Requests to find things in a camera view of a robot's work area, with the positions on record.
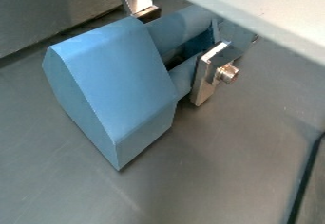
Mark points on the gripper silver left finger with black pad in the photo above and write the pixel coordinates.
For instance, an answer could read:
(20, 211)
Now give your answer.
(142, 9)

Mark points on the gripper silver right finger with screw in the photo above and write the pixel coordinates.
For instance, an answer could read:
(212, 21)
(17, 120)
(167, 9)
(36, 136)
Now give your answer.
(215, 63)

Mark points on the blue three prong object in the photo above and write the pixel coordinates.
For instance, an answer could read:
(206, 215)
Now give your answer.
(112, 84)

